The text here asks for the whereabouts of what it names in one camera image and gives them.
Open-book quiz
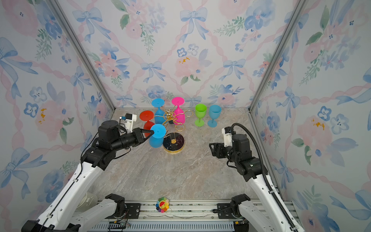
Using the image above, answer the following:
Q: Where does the green wine glass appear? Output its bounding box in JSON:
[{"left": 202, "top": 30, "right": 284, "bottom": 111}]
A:
[{"left": 195, "top": 103, "right": 207, "bottom": 127}]

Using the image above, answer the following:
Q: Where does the blue wine glass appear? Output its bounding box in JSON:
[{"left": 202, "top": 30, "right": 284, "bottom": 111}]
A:
[
  {"left": 149, "top": 124, "right": 166, "bottom": 148},
  {"left": 152, "top": 99, "right": 166, "bottom": 124}
]

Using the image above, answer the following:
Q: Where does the gold wire glass rack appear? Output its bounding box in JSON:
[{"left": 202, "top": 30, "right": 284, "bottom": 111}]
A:
[{"left": 162, "top": 110, "right": 194, "bottom": 154}]

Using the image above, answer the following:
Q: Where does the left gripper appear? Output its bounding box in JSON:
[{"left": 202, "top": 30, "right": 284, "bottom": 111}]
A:
[{"left": 111, "top": 128, "right": 154, "bottom": 153}]

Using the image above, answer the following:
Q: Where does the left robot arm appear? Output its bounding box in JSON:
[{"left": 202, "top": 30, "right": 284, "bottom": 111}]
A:
[{"left": 21, "top": 120, "right": 154, "bottom": 232}]

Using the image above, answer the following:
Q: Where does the pink wine glass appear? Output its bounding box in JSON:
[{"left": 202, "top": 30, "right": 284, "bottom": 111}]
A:
[{"left": 172, "top": 97, "right": 185, "bottom": 125}]

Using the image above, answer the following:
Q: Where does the teal wine glass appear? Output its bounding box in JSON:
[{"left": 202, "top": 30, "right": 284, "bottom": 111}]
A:
[{"left": 208, "top": 105, "right": 222, "bottom": 128}]

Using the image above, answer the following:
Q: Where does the left frame post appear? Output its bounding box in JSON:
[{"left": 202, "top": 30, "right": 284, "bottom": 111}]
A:
[{"left": 46, "top": 1, "right": 116, "bottom": 111}]

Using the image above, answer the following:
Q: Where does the frame post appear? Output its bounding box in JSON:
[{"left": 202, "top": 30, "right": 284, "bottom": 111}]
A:
[
  {"left": 46, "top": 1, "right": 116, "bottom": 111},
  {"left": 248, "top": 0, "right": 307, "bottom": 114}
]

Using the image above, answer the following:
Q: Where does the rainbow flower toy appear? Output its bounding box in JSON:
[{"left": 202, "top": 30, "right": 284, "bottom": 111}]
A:
[{"left": 156, "top": 197, "right": 170, "bottom": 213}]

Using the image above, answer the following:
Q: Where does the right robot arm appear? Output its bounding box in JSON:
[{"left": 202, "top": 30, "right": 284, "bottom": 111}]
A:
[{"left": 209, "top": 133, "right": 304, "bottom": 232}]

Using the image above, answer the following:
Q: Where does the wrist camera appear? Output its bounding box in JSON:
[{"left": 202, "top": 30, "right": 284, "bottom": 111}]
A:
[
  {"left": 119, "top": 113, "right": 137, "bottom": 133},
  {"left": 222, "top": 127, "right": 233, "bottom": 148}
]

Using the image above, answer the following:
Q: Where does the white paper cup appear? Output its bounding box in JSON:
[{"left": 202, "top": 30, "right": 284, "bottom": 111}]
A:
[{"left": 76, "top": 192, "right": 98, "bottom": 212}]

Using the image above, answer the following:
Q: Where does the aluminium mounting rail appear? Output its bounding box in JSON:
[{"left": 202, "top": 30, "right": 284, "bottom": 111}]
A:
[{"left": 53, "top": 199, "right": 303, "bottom": 232}]

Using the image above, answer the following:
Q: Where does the red wine glass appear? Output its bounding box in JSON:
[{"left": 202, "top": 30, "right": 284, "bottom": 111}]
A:
[{"left": 140, "top": 110, "right": 155, "bottom": 130}]

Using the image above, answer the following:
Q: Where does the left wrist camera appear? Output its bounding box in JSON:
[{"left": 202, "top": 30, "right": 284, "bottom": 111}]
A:
[{"left": 119, "top": 113, "right": 137, "bottom": 133}]

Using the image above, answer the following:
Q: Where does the right frame post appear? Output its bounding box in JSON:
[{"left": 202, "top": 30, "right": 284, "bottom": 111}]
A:
[{"left": 248, "top": 0, "right": 307, "bottom": 114}]

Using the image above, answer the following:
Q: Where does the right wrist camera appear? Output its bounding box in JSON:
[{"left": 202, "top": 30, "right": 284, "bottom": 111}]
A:
[{"left": 222, "top": 127, "right": 233, "bottom": 148}]

